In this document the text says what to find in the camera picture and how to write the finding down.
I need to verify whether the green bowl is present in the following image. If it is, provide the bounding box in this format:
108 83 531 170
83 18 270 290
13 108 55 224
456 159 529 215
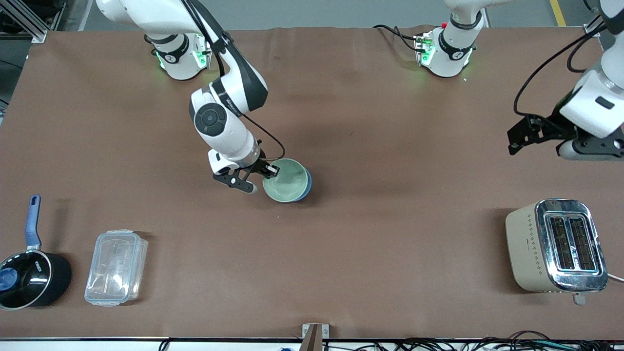
262 158 309 202

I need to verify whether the blue bowl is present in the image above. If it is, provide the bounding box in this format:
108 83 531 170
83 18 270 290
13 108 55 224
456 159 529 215
291 165 313 202

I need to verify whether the beige and chrome toaster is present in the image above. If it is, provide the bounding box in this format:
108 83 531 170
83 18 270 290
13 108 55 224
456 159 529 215
505 198 610 306

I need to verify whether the brown table mat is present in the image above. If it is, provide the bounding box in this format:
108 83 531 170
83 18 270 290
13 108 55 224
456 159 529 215
0 25 624 340

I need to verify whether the clear plastic food container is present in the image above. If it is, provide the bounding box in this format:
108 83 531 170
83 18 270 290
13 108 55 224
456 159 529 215
84 229 149 308

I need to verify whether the dark blue saucepan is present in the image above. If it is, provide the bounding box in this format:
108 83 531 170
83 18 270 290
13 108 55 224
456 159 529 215
0 195 73 311

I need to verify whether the glass lid with blue knob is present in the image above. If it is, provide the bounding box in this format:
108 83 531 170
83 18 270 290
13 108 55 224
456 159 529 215
0 250 52 309

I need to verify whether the short looped black cable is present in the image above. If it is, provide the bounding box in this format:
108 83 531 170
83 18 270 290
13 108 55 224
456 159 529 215
566 35 606 74

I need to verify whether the long black left arm cable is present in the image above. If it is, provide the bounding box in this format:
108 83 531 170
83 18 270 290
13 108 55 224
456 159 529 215
513 22 610 117

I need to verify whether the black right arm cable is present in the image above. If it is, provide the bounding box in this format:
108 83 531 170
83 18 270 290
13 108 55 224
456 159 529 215
183 0 286 161

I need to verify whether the black base cable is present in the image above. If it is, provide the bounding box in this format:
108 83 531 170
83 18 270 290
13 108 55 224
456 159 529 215
373 23 421 52

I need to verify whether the metal table clamp bracket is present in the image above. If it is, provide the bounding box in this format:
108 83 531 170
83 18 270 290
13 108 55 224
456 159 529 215
302 324 330 351

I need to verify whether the black floor cable tangle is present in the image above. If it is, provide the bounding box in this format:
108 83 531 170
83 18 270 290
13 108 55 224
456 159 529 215
322 331 624 351

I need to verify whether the aluminium frame profile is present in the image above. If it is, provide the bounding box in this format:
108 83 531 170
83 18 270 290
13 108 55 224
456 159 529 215
0 0 66 43

